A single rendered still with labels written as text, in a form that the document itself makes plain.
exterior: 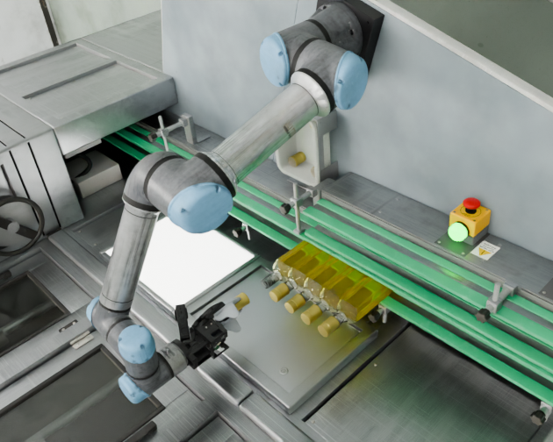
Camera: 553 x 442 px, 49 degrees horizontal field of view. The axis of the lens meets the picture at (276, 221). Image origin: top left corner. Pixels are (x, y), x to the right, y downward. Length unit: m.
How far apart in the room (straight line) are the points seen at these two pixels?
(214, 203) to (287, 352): 0.60
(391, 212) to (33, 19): 3.91
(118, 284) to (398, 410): 0.74
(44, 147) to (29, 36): 3.00
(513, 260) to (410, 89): 0.47
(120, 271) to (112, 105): 0.96
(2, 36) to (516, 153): 4.16
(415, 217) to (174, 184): 0.68
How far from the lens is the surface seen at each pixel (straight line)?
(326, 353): 1.63
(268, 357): 1.64
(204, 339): 1.52
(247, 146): 1.23
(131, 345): 1.37
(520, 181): 1.46
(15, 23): 5.05
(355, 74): 1.33
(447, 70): 1.45
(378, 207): 1.63
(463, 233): 1.49
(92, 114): 2.20
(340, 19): 1.50
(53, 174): 2.21
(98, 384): 1.76
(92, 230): 2.27
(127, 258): 1.37
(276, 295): 1.59
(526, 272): 1.48
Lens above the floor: 1.88
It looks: 31 degrees down
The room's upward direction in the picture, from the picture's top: 123 degrees counter-clockwise
